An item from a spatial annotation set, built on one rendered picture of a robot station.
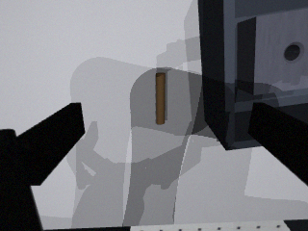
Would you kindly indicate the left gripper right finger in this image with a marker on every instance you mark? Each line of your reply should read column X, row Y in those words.
column 284, row 136

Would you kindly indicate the brown cylindrical peg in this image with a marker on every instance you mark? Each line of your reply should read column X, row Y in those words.
column 160, row 97

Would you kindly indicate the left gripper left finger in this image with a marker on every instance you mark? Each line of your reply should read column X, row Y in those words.
column 38, row 150

